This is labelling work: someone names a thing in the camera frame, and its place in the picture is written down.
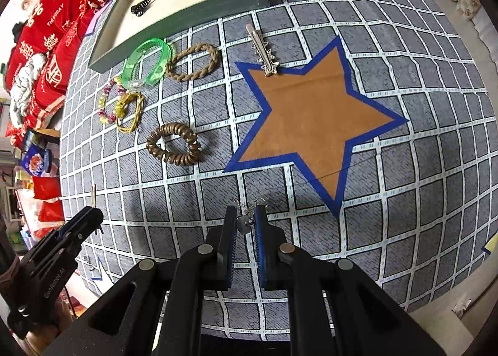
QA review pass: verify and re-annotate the floral patterned mat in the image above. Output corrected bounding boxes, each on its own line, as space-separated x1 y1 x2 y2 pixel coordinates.
456 0 486 24

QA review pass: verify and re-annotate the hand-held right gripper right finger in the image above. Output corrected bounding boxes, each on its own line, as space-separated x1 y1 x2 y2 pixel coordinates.
253 206 448 356

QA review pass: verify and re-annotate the silver dangling earring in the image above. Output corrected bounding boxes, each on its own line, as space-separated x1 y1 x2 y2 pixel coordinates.
233 196 268 235

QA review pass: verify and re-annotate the black claw hair clip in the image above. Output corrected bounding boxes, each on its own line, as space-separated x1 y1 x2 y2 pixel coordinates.
130 0 156 17

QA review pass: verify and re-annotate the green translucent bangle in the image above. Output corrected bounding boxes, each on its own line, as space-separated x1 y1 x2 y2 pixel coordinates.
122 38 174 91

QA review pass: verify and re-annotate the silver metal hair clip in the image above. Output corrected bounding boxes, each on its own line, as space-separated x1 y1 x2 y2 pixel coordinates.
246 24 281 77

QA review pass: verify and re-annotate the grey checked tablecloth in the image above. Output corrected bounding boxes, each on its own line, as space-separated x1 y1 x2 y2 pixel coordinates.
58 0 498 343

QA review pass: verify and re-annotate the round blue tin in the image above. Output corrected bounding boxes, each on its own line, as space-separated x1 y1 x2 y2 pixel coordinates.
20 145 53 178

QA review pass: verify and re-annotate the brown braided hair tie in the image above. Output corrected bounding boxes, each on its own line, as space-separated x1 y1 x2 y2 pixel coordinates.
165 43 222 82

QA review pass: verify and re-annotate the red packet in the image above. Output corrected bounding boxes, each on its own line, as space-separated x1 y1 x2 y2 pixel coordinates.
37 200 65 232
31 175 63 201

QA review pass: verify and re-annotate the white grey twisted rope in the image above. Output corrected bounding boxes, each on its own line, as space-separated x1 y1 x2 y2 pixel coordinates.
8 54 46 125

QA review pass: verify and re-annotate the orange star mark blue border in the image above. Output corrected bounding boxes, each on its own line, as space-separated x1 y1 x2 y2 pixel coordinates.
223 35 409 220

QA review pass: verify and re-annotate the red printed blanket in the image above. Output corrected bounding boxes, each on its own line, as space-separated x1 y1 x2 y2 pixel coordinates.
4 0 137 139

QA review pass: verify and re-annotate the pink yellow beaded bracelet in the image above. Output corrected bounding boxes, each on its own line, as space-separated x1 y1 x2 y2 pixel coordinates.
99 78 129 125

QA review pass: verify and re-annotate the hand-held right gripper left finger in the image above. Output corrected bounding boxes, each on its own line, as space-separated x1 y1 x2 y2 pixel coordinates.
41 206 239 356

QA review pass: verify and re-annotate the yellow hair tie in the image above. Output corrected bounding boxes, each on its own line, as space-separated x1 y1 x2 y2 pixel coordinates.
115 91 145 134

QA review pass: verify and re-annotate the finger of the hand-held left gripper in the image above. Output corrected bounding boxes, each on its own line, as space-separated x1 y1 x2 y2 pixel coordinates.
58 207 105 245

